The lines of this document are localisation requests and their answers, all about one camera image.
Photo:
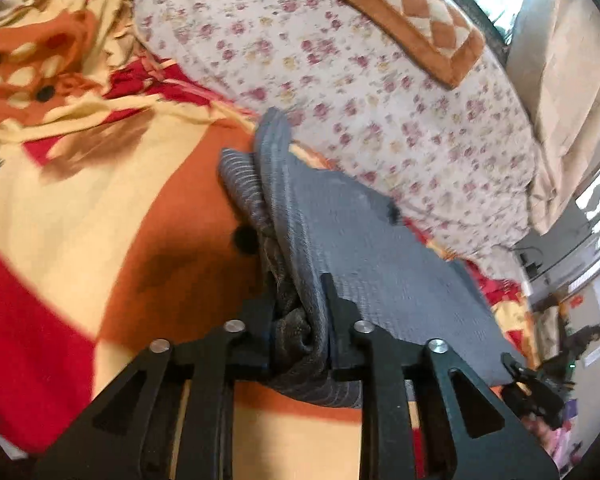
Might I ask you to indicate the red orange printed blanket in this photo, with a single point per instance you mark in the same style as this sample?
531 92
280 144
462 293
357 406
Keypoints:
80 210

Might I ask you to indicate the window frame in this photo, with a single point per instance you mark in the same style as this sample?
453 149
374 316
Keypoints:
480 5

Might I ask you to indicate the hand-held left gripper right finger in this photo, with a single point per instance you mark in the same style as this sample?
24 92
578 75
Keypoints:
342 330

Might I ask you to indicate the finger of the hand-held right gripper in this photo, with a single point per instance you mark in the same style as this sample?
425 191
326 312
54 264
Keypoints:
517 367

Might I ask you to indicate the floral bedsheet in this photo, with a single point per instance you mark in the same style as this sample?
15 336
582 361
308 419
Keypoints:
330 60

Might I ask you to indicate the orange checkered cushion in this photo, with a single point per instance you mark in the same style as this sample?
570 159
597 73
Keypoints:
405 5

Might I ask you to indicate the grey striped suit jacket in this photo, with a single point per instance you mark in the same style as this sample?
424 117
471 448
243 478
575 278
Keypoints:
370 250

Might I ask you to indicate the black charger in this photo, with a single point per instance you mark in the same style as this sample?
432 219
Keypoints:
532 262

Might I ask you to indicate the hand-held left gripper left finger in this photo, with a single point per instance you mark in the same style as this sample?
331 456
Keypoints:
254 327

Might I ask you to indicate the beige curtain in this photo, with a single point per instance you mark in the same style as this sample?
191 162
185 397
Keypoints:
565 85

